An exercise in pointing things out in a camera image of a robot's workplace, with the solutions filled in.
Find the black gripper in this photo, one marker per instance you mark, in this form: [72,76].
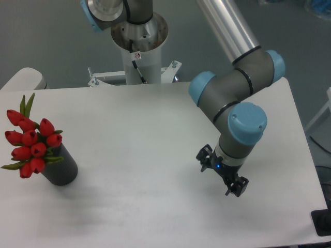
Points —
[236,184]

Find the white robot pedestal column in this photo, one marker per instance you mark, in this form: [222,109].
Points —
[140,47]

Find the black device at table edge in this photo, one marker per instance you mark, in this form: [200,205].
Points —
[321,221]

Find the red tulip bouquet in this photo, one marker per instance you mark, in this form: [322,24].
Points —
[36,145]

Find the white furniture leg right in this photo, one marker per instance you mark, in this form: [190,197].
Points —
[322,114]

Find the blue plastic bag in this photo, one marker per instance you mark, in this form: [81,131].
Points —
[319,8]

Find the white rounded chair back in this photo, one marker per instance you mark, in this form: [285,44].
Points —
[26,79]

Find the black ribbed cylindrical vase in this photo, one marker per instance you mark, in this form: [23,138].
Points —
[63,172]

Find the white metal base frame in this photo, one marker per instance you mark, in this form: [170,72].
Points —
[168,75]

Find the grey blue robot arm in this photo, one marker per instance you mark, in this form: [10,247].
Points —
[222,99]

